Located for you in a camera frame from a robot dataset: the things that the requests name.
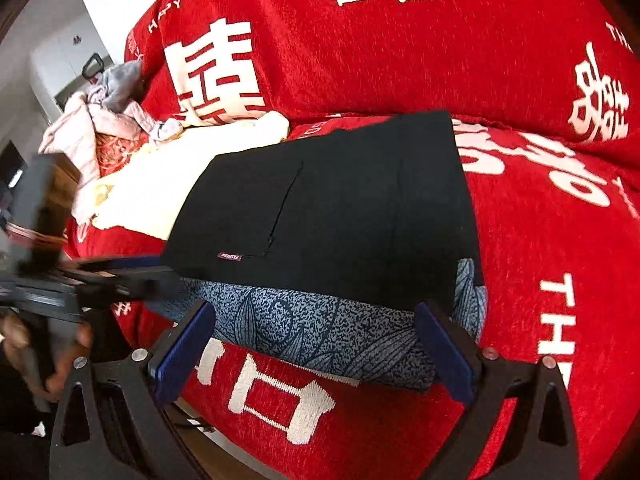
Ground black chair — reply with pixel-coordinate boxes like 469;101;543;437
81;54;107;87

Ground grey garment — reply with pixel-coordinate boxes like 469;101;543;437
86;59;147;115

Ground red floral cloth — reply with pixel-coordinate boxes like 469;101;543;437
96;131;148;177

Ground blue grey patterned pants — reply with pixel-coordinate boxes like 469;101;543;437
182;257;489;395

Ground pink garment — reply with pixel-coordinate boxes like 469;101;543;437
39;91;183;187

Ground red printed seat cover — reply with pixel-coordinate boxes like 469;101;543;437
64;112;640;480

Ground black pants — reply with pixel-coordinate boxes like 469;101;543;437
162;110;484;312

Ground cream cloth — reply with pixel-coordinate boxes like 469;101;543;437
72;110;291;242

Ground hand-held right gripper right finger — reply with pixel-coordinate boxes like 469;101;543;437
414;301;582;480

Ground red printed backrest cushion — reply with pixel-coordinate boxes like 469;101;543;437
125;0;640;171

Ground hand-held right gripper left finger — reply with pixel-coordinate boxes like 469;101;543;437
49;299;217;480

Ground person's left hand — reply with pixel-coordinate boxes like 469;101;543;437
0;317;95;397

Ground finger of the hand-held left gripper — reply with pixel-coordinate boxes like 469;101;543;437
75;279;187;317
67;255;173;278

